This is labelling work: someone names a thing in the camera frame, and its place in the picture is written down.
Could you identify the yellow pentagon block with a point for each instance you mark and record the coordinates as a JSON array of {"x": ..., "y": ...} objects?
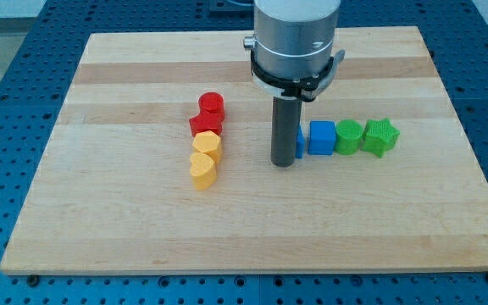
[{"x": 209, "y": 143}]

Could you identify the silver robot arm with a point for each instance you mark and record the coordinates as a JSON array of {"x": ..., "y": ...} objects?
[{"x": 292, "y": 39}]

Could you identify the green star block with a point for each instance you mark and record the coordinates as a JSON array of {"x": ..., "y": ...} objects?
[{"x": 379, "y": 136}]

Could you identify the red cylinder block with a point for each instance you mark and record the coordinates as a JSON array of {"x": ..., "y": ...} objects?
[{"x": 213, "y": 103}]

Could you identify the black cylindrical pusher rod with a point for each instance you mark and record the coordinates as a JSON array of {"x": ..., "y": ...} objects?
[{"x": 285, "y": 123}]

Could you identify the yellow heart block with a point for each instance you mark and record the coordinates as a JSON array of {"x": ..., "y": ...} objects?
[{"x": 202, "y": 171}]

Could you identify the red star block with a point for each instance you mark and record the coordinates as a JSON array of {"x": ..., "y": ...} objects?
[{"x": 206, "y": 121}]

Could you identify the blue cube block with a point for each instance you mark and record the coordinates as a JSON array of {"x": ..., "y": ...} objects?
[{"x": 321, "y": 137}]

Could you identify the wooden board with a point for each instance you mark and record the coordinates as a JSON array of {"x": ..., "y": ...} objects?
[{"x": 113, "y": 194}]

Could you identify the blue block behind rod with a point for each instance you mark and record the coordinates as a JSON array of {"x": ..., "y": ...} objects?
[{"x": 300, "y": 143}]

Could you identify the green cylinder block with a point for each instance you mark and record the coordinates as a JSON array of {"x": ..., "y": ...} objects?
[{"x": 349, "y": 134}]

